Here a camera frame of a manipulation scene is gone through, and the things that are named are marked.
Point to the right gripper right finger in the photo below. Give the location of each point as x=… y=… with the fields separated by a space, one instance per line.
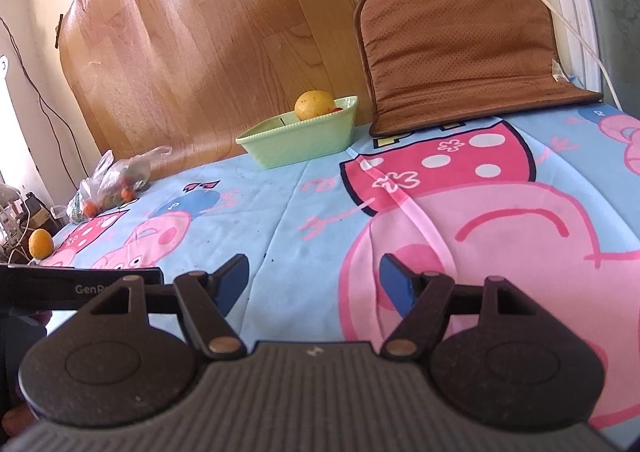
x=425 y=302

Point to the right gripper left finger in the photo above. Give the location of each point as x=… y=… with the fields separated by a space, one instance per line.
x=201 y=301

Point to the large yellow orange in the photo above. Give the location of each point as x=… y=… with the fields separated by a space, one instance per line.
x=312 y=104

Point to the person's left hand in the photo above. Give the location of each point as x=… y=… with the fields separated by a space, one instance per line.
x=17 y=420

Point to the small yellow fruit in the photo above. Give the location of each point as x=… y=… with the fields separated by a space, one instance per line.
x=40 y=244

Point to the clear plastic bag of tomatoes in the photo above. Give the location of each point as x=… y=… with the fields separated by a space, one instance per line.
x=113 y=183

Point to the Peppa Pig blue blanket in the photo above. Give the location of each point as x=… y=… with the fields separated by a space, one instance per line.
x=549 y=200

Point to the light green ceramic bowl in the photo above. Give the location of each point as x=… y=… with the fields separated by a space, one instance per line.
x=284 y=139

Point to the brown seat cushion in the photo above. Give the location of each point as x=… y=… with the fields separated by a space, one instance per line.
x=433 y=62

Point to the wooden pattern board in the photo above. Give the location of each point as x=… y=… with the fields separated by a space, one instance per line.
x=194 y=74

